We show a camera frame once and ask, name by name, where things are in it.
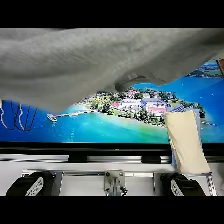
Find white cable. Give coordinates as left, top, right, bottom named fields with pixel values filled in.
left=0, top=99, right=26, bottom=132

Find silver frame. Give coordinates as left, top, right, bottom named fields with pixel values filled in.
left=0, top=153, right=224, bottom=197

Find cream garment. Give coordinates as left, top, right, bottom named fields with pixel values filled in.
left=164, top=110, right=212, bottom=176

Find black cable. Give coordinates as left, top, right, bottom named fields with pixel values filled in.
left=9, top=101, right=38, bottom=132

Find grey T-shirt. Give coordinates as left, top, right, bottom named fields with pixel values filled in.
left=0, top=28, right=224, bottom=115

